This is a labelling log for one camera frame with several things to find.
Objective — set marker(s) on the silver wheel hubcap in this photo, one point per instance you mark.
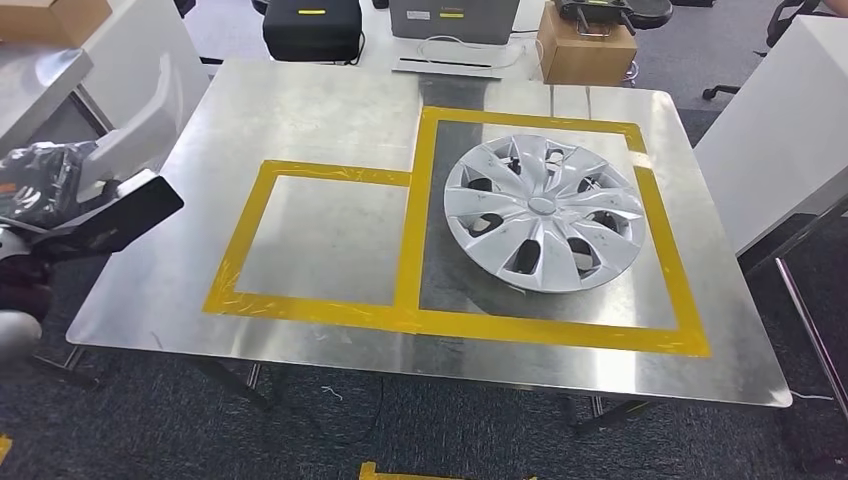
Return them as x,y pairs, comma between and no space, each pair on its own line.
543,205

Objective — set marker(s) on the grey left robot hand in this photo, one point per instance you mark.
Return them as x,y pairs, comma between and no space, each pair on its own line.
40,185

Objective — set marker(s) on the black office chair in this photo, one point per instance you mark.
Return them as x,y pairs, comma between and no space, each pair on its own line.
782,20

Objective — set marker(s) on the white desk panel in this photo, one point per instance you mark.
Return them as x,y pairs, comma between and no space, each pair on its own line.
775,126
132,40

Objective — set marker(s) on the yellow floor tape square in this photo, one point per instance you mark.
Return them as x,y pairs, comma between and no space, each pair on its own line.
397,472
4,449

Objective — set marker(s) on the black case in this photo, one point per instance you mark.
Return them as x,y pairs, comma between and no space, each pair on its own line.
311,33

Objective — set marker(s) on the white flat board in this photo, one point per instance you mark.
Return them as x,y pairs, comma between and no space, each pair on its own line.
457,67

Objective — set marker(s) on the steel workbench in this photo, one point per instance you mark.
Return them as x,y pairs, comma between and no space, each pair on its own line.
808,318
33,86
318,112

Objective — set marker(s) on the black handheld controller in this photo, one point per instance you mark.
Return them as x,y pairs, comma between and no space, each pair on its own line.
596,10

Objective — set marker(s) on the brown cardboard box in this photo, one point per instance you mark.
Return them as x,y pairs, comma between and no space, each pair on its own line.
53,20
586,60

